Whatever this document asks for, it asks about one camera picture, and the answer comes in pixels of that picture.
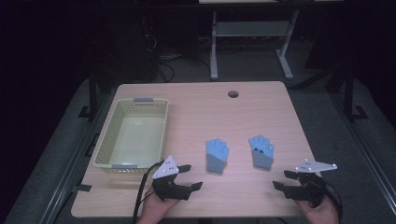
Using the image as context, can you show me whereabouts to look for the white metal desk frame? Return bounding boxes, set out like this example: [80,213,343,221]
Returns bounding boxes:
[198,0,301,81]

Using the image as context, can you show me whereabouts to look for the pale yellow plastic basket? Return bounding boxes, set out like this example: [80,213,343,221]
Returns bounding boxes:
[92,97,170,175]

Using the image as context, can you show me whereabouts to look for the blue grey glove with dots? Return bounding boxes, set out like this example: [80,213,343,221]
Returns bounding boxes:
[247,134,276,171]

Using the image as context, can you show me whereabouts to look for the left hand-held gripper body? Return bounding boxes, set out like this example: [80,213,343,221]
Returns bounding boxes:
[151,155,193,202]

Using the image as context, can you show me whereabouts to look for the black metal stand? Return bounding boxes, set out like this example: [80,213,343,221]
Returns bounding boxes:
[77,65,99,121]
[343,63,370,123]

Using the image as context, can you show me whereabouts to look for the person's left hand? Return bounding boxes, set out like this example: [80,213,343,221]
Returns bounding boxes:
[135,195,181,224]

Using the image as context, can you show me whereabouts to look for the floor cables bundle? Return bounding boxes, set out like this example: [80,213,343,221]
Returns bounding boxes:
[155,53,188,84]

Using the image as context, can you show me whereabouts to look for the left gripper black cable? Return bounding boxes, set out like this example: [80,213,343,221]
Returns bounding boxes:
[133,161,165,224]

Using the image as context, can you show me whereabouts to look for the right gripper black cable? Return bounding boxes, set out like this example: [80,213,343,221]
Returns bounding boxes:
[323,181,344,223]

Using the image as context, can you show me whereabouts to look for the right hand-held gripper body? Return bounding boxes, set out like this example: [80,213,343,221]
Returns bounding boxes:
[283,159,338,208]

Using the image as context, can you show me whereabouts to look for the grey tape piece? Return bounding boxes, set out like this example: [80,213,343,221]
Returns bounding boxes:
[71,183,93,193]

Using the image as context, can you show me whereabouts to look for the person's right hand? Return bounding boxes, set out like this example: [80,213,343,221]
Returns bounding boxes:
[294,195,341,224]

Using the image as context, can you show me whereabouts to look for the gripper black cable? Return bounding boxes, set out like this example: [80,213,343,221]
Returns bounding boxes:
[323,181,344,223]
[133,161,165,224]

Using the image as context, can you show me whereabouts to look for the plain blue grey glove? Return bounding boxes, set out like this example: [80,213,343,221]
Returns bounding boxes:
[205,138,231,175]

